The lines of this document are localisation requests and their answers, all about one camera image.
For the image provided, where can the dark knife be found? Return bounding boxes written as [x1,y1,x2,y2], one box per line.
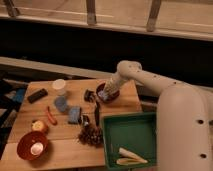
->
[94,101,100,127]

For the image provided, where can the small black clip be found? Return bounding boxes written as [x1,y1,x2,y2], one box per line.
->
[84,90,95,102]
[80,115,90,126]

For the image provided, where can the red chili pepper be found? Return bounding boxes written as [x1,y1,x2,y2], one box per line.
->
[46,106,57,125]

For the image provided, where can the black chair frame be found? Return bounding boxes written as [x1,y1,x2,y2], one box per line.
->
[0,80,26,158]

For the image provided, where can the purple bowl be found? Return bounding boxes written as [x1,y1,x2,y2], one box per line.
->
[96,83,120,103]

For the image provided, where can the green plastic tray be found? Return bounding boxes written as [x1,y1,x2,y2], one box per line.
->
[102,112,157,171]

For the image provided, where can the light blue towel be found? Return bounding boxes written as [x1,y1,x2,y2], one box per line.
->
[98,90,109,101]

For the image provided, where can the black rectangular remote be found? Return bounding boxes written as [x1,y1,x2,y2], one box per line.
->
[27,89,48,103]

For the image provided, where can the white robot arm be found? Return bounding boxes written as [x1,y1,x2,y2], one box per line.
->
[104,60,213,171]

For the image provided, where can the small black clip lower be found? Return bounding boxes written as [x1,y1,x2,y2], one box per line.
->
[80,115,90,126]

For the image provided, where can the lower corn husk piece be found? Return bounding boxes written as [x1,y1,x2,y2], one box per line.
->
[116,158,140,166]

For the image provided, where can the blue sponge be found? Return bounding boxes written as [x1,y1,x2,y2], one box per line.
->
[68,106,81,124]

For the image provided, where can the red yellow apple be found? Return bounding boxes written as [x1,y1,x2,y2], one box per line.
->
[31,120,48,134]

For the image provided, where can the red bowl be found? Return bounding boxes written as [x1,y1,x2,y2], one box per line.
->
[17,131,48,161]

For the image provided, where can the small black clip upper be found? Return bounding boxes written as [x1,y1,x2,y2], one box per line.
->
[84,90,95,102]

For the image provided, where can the white egg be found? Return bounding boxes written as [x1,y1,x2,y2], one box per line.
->
[30,142,44,155]

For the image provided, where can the white plastic cup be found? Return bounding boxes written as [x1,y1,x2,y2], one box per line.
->
[52,79,66,96]

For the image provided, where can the brown pine cone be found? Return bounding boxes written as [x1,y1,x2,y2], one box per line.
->
[78,125,103,147]

